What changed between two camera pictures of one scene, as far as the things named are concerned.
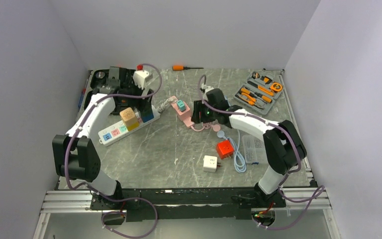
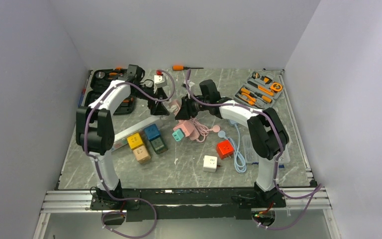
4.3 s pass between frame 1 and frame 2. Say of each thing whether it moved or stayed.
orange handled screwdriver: stayed
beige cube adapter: moved
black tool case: stayed
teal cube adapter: moved
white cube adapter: stayed
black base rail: stayed
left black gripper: moved
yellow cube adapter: moved
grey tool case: stayed
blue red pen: stayed
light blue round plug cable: stayed
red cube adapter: stayed
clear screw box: stayed
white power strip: moved
